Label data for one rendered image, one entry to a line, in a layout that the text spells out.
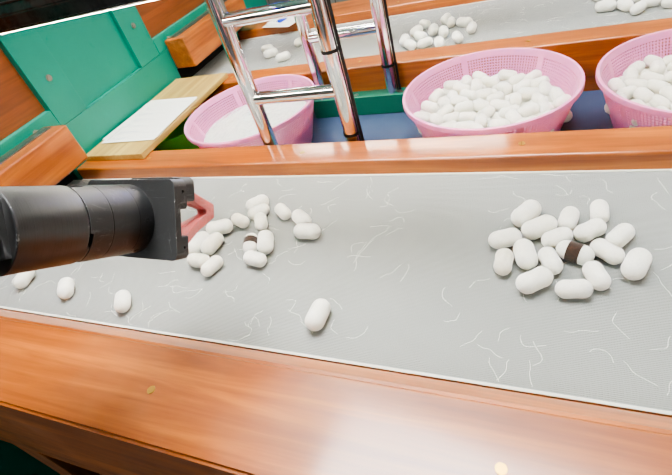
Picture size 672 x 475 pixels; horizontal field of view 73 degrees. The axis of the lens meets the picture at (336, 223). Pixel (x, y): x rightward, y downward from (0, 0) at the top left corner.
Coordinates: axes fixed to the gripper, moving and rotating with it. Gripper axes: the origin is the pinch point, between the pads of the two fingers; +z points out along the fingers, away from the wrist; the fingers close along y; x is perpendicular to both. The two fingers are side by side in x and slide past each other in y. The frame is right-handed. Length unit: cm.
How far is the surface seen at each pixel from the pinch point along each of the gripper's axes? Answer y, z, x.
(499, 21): -19, 69, -36
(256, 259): 0.8, 9.3, 6.5
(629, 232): -38.2, 16.7, 2.4
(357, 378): -16.9, -0.9, 13.9
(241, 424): -8.6, -6.2, 17.4
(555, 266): -31.9, 12.4, 5.4
